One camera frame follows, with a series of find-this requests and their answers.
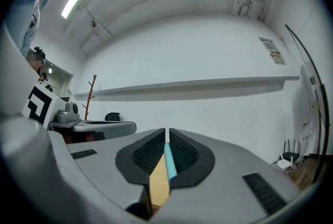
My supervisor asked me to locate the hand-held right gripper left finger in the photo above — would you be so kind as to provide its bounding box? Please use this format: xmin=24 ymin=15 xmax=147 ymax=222
xmin=66 ymin=128 xmax=167 ymax=220

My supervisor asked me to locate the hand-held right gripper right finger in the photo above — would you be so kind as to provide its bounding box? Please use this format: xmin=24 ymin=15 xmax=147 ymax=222
xmin=152 ymin=128 xmax=303 ymax=224

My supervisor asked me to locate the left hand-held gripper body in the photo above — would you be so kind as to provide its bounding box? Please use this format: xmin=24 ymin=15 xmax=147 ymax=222
xmin=21 ymin=84 xmax=137 ymax=140

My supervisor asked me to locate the black chair back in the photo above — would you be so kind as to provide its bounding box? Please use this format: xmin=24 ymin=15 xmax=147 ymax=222
xmin=104 ymin=112 xmax=121 ymax=122

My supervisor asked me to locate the wooden coat tree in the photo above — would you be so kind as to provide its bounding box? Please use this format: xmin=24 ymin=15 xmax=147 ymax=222
xmin=82 ymin=74 xmax=98 ymax=121

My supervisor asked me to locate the white router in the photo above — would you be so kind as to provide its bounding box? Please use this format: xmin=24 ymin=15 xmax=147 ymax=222
xmin=276 ymin=153 xmax=295 ymax=170

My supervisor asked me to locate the black router with antennas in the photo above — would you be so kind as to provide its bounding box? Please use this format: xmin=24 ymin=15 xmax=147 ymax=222
xmin=281 ymin=138 xmax=302 ymax=163

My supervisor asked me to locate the ceiling tube light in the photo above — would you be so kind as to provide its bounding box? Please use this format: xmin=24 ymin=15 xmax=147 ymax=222
xmin=60 ymin=0 xmax=91 ymax=20

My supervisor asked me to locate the black curved pole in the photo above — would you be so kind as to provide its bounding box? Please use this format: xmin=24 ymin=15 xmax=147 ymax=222
xmin=284 ymin=24 xmax=331 ymax=183

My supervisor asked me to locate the grey fisheye camera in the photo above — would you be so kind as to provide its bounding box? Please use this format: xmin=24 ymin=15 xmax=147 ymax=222
xmin=55 ymin=101 xmax=80 ymax=123

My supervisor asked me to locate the long white wall shelf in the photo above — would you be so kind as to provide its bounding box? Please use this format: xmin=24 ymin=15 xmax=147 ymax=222
xmin=73 ymin=75 xmax=301 ymax=102

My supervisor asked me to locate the white wall notice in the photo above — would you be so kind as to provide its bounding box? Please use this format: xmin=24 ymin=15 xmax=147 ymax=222
xmin=258 ymin=36 xmax=286 ymax=65

